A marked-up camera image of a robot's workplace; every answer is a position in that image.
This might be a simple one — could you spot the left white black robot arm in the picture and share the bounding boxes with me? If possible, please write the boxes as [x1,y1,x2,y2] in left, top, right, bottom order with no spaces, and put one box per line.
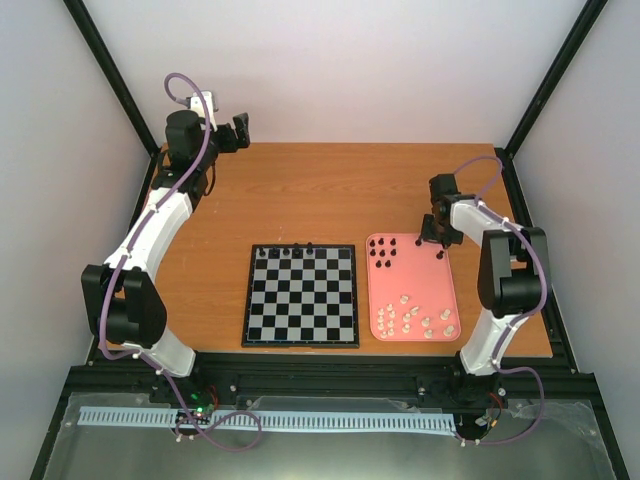
[81,110,250,403]

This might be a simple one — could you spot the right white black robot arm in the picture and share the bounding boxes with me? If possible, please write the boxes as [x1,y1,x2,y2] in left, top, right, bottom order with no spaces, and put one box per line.
[418,173,551,377]

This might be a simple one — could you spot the black white chess board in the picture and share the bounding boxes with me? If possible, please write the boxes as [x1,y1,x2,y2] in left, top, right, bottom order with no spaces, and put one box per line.
[241,243,360,348]

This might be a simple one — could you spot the pink plastic tray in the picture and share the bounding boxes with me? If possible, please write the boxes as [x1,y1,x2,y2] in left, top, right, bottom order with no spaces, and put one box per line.
[365,233,461,342]

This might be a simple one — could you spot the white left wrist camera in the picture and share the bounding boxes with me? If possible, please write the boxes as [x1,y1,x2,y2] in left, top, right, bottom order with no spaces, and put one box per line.
[188,91,218,131]

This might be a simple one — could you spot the left black frame post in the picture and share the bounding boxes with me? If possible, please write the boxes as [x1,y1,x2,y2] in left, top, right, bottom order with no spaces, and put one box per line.
[62,0,161,159]

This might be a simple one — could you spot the black frame post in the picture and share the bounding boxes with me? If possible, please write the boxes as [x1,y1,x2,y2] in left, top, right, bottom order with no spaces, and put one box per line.
[503,0,609,159]
[62,0,161,159]

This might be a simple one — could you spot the black aluminium frame base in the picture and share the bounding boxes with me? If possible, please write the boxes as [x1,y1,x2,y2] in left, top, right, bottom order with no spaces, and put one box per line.
[64,349,601,416]

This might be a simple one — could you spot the right black frame post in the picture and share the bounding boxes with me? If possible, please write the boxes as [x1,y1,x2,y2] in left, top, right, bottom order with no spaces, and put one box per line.
[503,0,609,159]

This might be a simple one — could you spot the light blue slotted cable duct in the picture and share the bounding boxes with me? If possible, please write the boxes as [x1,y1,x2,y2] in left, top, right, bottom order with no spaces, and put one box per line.
[77,406,455,436]

